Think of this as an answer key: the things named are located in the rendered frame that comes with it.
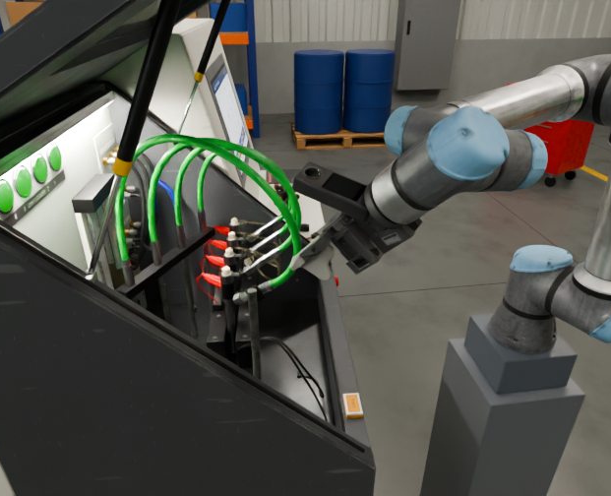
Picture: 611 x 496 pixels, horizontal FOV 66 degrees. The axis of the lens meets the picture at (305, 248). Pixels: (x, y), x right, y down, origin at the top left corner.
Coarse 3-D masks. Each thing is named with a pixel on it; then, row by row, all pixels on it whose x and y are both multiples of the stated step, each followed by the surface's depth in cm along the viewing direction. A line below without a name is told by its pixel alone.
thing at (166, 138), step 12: (144, 144) 80; (156, 144) 79; (192, 144) 76; (204, 144) 76; (228, 156) 75; (240, 168) 75; (252, 168) 75; (264, 180) 75; (120, 192) 87; (120, 204) 88; (276, 204) 76; (120, 216) 90; (288, 216) 76; (120, 228) 91; (120, 240) 92; (300, 240) 78; (120, 252) 94; (288, 276) 81
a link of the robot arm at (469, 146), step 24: (456, 120) 48; (480, 120) 49; (432, 144) 50; (456, 144) 48; (480, 144) 47; (504, 144) 49; (408, 168) 53; (432, 168) 50; (456, 168) 49; (480, 168) 48; (408, 192) 54; (432, 192) 52; (456, 192) 53
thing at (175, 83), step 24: (192, 24) 140; (144, 48) 109; (168, 48) 109; (192, 48) 117; (216, 48) 159; (120, 72) 111; (168, 72) 112; (192, 72) 112; (168, 96) 114; (168, 120) 117; (192, 120) 117; (216, 120) 127
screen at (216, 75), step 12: (216, 60) 150; (216, 72) 144; (216, 84) 138; (228, 84) 163; (216, 96) 133; (228, 96) 155; (216, 108) 130; (228, 108) 149; (228, 120) 143; (240, 120) 170; (228, 132) 138; (240, 132) 163; (240, 144) 156; (240, 156) 149; (240, 180) 140
